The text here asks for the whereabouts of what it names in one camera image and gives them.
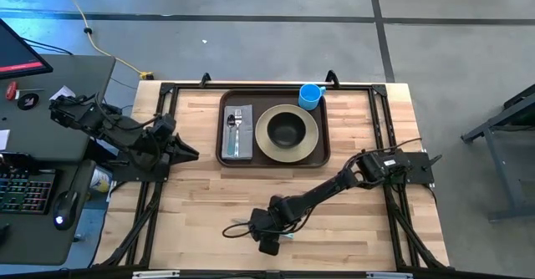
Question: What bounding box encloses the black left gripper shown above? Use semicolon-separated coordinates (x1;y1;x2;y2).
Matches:
140;132;201;173

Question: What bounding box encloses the spoon with teal handle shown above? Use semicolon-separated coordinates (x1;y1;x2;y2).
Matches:
227;114;237;157

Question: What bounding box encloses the silver fork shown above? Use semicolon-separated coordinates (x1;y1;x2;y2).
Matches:
233;109;244;158

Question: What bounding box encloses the grey cloth napkin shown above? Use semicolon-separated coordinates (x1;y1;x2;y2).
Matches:
221;104;254;160

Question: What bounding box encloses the black bowl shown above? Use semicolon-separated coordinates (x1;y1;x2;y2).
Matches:
267;111;307;150

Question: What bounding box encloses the blue mug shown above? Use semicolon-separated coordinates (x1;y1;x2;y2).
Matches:
298;83;327;112

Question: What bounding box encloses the dark brown serving tray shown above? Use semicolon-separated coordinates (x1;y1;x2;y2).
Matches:
215;89;331;169

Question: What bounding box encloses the white yellow can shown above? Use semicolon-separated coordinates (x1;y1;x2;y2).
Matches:
89;165;112;194

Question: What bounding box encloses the black computer mouse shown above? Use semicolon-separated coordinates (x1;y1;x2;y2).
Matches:
53;190;79;231

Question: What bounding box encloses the dark grey desk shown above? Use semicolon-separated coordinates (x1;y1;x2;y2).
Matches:
0;53;117;163

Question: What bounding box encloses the black round coaster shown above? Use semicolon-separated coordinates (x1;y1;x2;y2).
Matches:
17;92;41;111

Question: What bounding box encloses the backlit black keyboard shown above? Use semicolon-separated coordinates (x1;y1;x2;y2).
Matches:
0;169;58;216

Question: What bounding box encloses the black monitor with red stripe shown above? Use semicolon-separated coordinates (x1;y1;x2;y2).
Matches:
0;18;54;81

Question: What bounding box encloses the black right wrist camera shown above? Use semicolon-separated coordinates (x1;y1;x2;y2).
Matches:
257;237;282;257

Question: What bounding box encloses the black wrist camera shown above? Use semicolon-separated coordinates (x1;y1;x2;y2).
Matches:
151;113;177;137
257;237;282;257

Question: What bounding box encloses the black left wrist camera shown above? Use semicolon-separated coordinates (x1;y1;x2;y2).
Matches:
151;113;177;137

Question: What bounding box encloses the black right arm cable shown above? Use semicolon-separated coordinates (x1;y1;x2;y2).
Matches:
222;137;424;240

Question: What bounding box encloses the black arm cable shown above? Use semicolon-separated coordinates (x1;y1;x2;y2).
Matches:
92;94;162;133
222;137;424;240

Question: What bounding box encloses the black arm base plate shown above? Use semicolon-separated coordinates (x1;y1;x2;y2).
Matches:
110;153;171;183
403;150;443;185

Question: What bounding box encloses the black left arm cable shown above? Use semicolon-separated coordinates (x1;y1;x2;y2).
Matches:
92;94;162;133

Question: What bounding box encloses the black aluminium rig frame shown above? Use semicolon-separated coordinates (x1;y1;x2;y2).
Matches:
94;69;451;279

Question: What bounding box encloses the white table edge bracket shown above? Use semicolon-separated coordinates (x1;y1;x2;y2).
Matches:
132;270;181;279
366;271;414;279

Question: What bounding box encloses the yellow cable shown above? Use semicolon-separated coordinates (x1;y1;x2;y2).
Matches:
53;0;155;81

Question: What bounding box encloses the grey metal table frame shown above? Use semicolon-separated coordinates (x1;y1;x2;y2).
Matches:
461;84;535;223

